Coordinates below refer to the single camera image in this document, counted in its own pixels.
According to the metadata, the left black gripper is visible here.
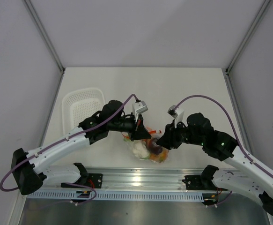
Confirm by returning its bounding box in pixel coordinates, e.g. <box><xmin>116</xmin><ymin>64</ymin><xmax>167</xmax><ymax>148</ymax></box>
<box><xmin>108</xmin><ymin>111</ymin><xmax>151</xmax><ymax>141</ymax></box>

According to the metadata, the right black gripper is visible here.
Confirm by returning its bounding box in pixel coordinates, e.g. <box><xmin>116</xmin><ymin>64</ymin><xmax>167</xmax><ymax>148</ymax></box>
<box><xmin>156</xmin><ymin>119</ymin><xmax>205</xmax><ymax>150</ymax></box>

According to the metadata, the green white cabbage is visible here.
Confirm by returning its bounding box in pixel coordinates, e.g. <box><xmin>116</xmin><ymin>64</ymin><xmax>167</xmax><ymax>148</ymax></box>
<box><xmin>124</xmin><ymin>136</ymin><xmax>150</xmax><ymax>160</ymax></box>

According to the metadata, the dark red fruit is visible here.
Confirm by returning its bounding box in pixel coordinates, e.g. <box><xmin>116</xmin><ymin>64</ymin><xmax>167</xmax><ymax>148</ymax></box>
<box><xmin>146</xmin><ymin>137</ymin><xmax>163</xmax><ymax>154</ymax></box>

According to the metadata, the clear zip bag orange zipper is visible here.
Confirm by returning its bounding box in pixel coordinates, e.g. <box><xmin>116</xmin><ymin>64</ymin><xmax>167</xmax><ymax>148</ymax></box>
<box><xmin>122</xmin><ymin>127</ymin><xmax>169</xmax><ymax>164</ymax></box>

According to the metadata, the small orange pineapple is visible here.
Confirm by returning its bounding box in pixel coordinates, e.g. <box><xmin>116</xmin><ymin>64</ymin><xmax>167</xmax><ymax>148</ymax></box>
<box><xmin>149</xmin><ymin>149</ymin><xmax>169</xmax><ymax>163</ymax></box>

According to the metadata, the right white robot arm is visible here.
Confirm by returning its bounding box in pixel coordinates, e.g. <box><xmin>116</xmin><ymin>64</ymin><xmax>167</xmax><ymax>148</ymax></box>
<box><xmin>157</xmin><ymin>110</ymin><xmax>273</xmax><ymax>216</ymax></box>

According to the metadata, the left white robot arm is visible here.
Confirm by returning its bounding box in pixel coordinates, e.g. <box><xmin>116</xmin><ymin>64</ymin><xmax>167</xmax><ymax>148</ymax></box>
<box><xmin>11</xmin><ymin>100</ymin><xmax>151</xmax><ymax>195</ymax></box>

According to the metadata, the white perforated plastic basket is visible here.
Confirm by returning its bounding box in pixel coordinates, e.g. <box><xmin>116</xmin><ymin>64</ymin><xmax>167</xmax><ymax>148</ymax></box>
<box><xmin>61</xmin><ymin>88</ymin><xmax>105</xmax><ymax>134</ymax></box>

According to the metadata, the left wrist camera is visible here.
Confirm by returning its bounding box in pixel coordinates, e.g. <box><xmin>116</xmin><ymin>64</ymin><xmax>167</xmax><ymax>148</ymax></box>
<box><xmin>132</xmin><ymin>101</ymin><xmax>148</xmax><ymax>117</ymax></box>

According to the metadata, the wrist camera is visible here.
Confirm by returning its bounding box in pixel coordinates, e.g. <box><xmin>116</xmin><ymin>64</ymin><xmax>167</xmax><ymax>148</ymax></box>
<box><xmin>168</xmin><ymin>105</ymin><xmax>184</xmax><ymax>127</ymax></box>
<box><xmin>132</xmin><ymin>101</ymin><xmax>148</xmax><ymax>117</ymax></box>

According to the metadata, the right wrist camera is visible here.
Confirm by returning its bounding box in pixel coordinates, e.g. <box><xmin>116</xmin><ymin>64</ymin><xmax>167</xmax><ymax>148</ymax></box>
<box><xmin>168</xmin><ymin>105</ymin><xmax>184</xmax><ymax>127</ymax></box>

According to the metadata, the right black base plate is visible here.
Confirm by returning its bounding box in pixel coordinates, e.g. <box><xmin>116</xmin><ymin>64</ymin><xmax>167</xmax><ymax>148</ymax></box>
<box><xmin>182</xmin><ymin>175</ymin><xmax>227</xmax><ymax>191</ymax></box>

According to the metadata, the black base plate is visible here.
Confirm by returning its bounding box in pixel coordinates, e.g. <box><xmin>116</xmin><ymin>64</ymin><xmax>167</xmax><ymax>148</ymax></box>
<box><xmin>182</xmin><ymin>175</ymin><xmax>227</xmax><ymax>191</ymax></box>
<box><xmin>74</xmin><ymin>173</ymin><xmax>103</xmax><ymax>188</ymax></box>

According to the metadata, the aluminium mounting rail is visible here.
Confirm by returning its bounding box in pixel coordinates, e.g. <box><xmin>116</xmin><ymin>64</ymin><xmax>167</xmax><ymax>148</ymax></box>
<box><xmin>18</xmin><ymin>167</ymin><xmax>273</xmax><ymax>193</ymax></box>

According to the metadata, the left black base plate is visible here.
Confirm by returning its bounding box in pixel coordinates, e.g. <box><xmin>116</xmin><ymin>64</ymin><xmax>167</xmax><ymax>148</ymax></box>
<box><xmin>74</xmin><ymin>173</ymin><xmax>103</xmax><ymax>188</ymax></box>

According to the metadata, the slotted grey cable duct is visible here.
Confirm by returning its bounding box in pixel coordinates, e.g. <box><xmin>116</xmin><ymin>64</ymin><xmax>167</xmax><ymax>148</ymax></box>
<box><xmin>28</xmin><ymin>189</ymin><xmax>204</xmax><ymax>202</ymax></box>

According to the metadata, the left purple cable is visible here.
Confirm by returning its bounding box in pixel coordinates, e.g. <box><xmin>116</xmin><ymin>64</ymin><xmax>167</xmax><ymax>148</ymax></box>
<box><xmin>0</xmin><ymin>94</ymin><xmax>140</xmax><ymax>191</ymax></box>

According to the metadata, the left aluminium frame post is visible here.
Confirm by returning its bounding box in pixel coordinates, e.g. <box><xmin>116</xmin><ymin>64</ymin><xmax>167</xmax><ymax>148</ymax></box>
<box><xmin>22</xmin><ymin>0</ymin><xmax>65</xmax><ymax>73</ymax></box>

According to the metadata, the aluminium frame post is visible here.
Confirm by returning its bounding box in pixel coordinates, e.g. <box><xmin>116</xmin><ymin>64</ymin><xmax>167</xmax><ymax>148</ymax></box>
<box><xmin>22</xmin><ymin>0</ymin><xmax>65</xmax><ymax>73</ymax></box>
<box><xmin>225</xmin><ymin>0</ymin><xmax>273</xmax><ymax>75</ymax></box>

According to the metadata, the right aluminium frame post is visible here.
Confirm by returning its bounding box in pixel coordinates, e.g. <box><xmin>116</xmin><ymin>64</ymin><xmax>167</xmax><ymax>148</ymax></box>
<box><xmin>225</xmin><ymin>0</ymin><xmax>273</xmax><ymax>75</ymax></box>

